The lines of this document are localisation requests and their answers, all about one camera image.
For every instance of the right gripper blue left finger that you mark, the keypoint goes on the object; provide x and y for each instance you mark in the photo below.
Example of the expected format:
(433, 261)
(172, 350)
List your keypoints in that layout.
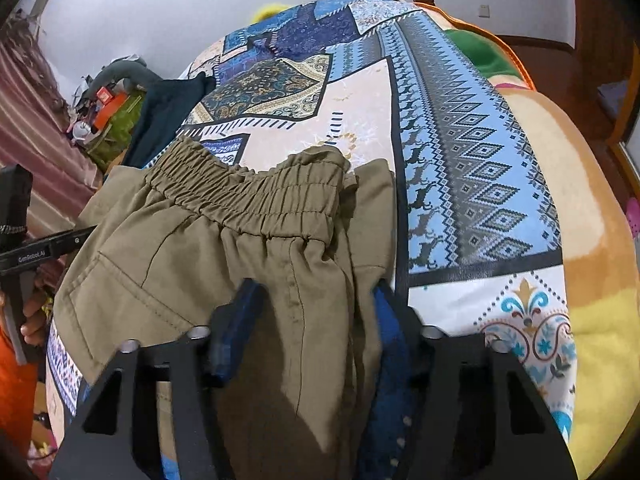
(230, 328)

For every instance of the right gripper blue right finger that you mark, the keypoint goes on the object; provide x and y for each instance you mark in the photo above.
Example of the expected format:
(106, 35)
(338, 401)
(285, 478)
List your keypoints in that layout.
(400, 368)

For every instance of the olive khaki pants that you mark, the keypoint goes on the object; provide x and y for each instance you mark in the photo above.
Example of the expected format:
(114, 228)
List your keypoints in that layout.
(171, 243)

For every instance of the person left hand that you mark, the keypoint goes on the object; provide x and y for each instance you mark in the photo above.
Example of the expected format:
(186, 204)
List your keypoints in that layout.
(34, 329)

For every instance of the blue patchwork bedspread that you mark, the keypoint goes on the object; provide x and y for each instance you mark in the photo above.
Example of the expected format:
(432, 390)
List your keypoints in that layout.
(328, 73)

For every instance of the striped red beige curtain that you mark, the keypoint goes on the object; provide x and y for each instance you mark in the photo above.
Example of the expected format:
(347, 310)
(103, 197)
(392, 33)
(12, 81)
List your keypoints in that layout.
(34, 121)

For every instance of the green storage bag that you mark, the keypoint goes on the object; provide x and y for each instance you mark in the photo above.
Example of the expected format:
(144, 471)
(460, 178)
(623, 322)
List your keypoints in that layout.
(115, 138)

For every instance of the orange box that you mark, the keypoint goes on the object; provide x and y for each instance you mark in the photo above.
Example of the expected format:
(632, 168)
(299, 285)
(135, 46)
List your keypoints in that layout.
(111, 103)

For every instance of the dark teal folded garment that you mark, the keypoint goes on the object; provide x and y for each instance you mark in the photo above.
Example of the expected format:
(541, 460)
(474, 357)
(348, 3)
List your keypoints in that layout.
(164, 108)

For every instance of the grey plush toy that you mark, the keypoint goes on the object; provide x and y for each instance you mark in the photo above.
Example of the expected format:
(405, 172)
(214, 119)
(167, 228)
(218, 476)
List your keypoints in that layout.
(134, 71)

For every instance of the orange yellow fleece blanket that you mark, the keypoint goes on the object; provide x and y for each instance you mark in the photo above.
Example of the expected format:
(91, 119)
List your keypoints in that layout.
(514, 233)

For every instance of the yellow curved foam tube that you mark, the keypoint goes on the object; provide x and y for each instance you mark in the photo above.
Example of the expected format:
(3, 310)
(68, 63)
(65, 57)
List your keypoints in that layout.
(268, 11)

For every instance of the white wall outlet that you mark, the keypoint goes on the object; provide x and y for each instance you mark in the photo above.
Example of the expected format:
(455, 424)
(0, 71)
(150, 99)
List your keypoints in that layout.
(484, 11)

